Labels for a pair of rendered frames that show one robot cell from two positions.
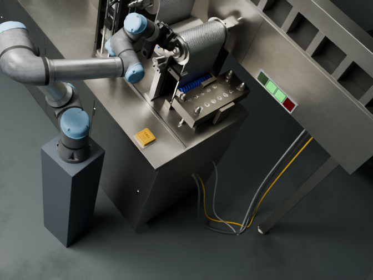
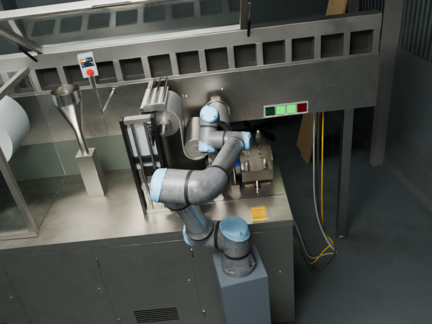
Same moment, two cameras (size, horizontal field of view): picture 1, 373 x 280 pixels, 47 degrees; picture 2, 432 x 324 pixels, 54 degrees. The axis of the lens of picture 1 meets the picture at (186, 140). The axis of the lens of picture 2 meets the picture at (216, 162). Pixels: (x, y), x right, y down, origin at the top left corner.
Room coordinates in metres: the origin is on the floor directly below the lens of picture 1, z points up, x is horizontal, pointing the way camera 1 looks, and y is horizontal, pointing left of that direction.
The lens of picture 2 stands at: (-0.20, 1.05, 2.24)
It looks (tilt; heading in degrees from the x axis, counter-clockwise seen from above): 32 degrees down; 334
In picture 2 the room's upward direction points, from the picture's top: 8 degrees counter-clockwise
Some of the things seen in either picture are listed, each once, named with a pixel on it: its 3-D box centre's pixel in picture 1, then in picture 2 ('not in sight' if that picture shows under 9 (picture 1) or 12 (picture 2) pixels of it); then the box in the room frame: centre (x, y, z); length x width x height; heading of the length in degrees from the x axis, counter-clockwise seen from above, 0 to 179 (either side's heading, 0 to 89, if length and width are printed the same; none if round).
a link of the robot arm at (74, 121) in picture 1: (74, 126); (233, 235); (0.95, 0.45, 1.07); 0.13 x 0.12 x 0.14; 44
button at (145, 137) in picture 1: (145, 137); (258, 213); (1.16, 0.18, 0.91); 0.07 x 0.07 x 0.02; 61
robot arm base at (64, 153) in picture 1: (74, 143); (237, 256); (0.94, 0.44, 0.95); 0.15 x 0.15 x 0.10
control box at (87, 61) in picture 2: not in sight; (88, 65); (1.73, 0.67, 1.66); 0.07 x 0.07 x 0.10; 75
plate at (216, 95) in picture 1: (212, 97); (253, 155); (1.49, -0.03, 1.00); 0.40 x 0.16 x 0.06; 151
